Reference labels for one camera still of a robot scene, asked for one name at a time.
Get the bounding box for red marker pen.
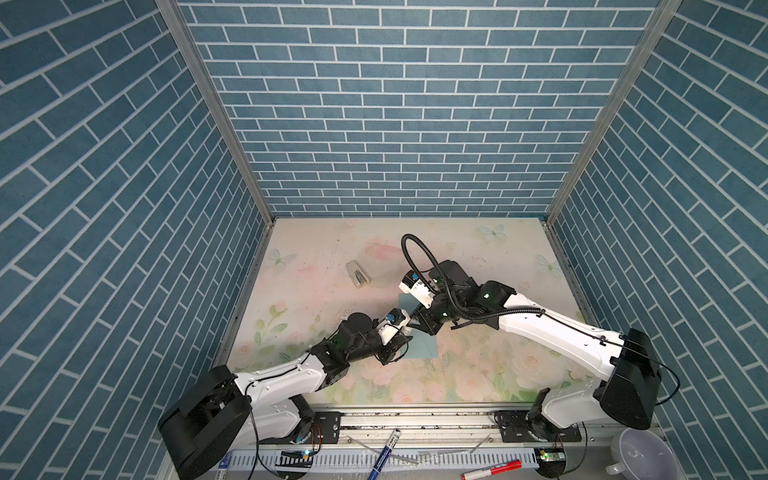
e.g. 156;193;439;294
461;460;522;480

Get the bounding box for blue marker pen centre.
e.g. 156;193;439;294
367;429;401;480

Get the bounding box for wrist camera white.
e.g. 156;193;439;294
376;308;412;345
399;270;435;308

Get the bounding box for white slotted cable duct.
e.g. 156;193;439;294
229;447;539;473

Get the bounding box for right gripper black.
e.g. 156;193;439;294
401;291;464;335

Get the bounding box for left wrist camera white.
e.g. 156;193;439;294
376;308;412;345

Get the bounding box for white cup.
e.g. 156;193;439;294
605;428;681;480

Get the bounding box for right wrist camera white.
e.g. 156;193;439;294
399;270;435;308

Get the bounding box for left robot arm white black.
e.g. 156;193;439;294
158;308;412;479

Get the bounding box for teal envelope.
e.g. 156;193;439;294
398;293;438;359

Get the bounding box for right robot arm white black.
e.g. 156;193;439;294
400;260;662;441

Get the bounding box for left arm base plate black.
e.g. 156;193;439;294
260;411;342;445

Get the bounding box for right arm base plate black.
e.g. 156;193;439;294
493;410;582;443

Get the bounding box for aluminium mounting rail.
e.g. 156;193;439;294
239;404;661;451

